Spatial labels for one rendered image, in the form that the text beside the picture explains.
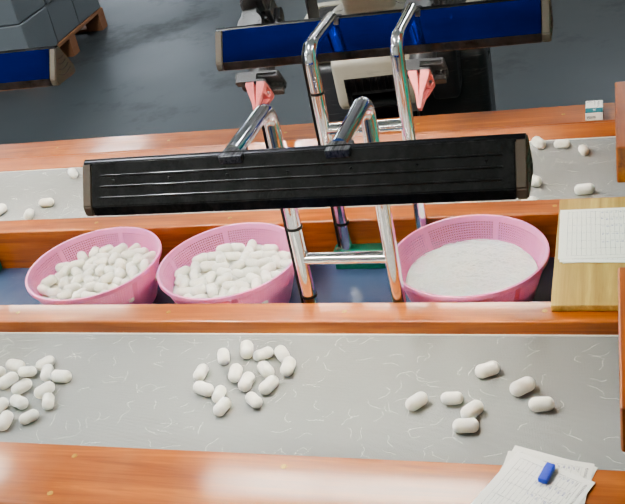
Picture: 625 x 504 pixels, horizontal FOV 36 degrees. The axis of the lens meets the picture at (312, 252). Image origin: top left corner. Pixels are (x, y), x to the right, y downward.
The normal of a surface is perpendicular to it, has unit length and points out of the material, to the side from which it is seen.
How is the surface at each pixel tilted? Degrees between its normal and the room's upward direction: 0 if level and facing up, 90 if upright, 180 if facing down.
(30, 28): 90
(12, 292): 0
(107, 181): 58
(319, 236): 90
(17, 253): 90
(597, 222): 0
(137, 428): 0
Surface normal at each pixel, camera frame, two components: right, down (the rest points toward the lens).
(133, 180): -0.31, 0.00
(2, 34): -0.18, 0.52
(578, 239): -0.18, -0.85
